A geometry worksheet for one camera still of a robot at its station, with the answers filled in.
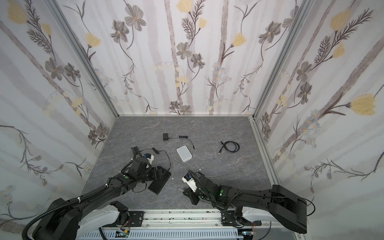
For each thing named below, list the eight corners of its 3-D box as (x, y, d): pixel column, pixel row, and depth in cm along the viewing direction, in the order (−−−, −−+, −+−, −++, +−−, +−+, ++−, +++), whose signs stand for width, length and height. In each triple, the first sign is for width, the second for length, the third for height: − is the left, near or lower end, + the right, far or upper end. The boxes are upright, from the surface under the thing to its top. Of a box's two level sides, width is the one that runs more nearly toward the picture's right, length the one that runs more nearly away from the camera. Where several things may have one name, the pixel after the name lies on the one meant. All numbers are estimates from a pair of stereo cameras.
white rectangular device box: (183, 163, 96) (183, 161, 95) (176, 150, 102) (176, 148, 101) (192, 158, 99) (192, 156, 97) (185, 146, 104) (185, 144, 103)
